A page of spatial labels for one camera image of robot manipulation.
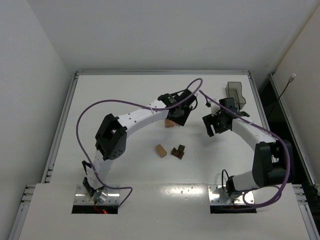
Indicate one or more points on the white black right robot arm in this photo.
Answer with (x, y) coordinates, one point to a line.
(272, 159)

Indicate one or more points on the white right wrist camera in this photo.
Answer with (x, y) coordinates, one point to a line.
(214, 108)

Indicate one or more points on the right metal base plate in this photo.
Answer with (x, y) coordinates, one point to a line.
(219, 198)

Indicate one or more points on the metal base plate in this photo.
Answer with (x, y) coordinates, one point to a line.
(102, 197)
(219, 198)

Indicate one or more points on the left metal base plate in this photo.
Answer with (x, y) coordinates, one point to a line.
(102, 197)

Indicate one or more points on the smoky transparent plastic container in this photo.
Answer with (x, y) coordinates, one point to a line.
(234, 89)

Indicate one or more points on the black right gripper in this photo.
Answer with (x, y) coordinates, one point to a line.
(208, 124)

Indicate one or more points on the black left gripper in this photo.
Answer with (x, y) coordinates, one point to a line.
(178, 118)

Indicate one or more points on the dark wood notched block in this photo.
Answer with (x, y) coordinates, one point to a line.
(178, 152)

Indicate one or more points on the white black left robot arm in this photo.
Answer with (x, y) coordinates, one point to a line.
(112, 134)

